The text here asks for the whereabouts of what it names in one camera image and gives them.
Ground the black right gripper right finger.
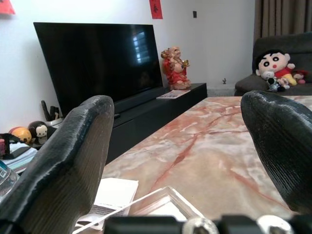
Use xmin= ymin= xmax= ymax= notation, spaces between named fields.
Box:
xmin=240 ymin=90 xmax=312 ymax=215

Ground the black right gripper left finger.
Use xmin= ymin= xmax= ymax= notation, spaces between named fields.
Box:
xmin=0 ymin=95 xmax=115 ymax=234

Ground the brown white monkey figurine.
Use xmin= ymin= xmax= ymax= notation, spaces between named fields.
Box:
xmin=27 ymin=120 xmax=49 ymax=145

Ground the stack of papers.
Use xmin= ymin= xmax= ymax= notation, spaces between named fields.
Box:
xmin=1 ymin=143 xmax=39 ymax=174

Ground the orange round figurine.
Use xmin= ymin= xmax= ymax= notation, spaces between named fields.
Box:
xmin=8 ymin=126 xmax=34 ymax=145

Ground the black desk organiser stand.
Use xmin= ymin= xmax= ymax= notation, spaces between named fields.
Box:
xmin=0 ymin=133 xmax=22 ymax=159

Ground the clear plastic water bottle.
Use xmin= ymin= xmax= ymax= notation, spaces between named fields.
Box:
xmin=0 ymin=159 xmax=20 ymax=202

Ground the small black white plush toy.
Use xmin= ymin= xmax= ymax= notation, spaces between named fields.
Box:
xmin=266 ymin=77 xmax=286 ymax=93

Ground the white folded paper sheet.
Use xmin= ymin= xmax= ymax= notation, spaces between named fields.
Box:
xmin=75 ymin=177 xmax=139 ymax=231

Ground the small pink plush toy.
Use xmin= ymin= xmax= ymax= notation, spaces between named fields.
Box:
xmin=292 ymin=70 xmax=310 ymax=85

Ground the cartoon boy plush doll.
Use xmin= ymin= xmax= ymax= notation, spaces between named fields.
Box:
xmin=255 ymin=48 xmax=298 ymax=86

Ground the dark grey sofa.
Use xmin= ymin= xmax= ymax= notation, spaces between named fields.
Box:
xmin=234 ymin=32 xmax=312 ymax=97

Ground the black flat screen television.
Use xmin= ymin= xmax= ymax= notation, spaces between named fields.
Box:
xmin=33 ymin=22 xmax=164 ymax=117

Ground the black low tv cabinet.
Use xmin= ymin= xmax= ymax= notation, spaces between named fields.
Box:
xmin=107 ymin=82 xmax=208 ymax=164

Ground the clear acrylic tray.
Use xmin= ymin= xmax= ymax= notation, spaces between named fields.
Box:
xmin=72 ymin=186 xmax=205 ymax=234

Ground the white printed leaflet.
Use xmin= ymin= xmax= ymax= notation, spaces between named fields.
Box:
xmin=156 ymin=89 xmax=191 ymax=100

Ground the red laughing buddha statue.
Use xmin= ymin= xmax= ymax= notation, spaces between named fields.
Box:
xmin=160 ymin=46 xmax=192 ymax=91

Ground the brown curtain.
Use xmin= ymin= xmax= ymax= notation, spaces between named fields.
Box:
xmin=253 ymin=0 xmax=312 ymax=42

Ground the red paper wall decoration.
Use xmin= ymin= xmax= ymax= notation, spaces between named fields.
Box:
xmin=0 ymin=0 xmax=16 ymax=15

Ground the red paper wall banner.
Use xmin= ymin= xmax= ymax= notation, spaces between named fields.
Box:
xmin=149 ymin=0 xmax=163 ymax=20

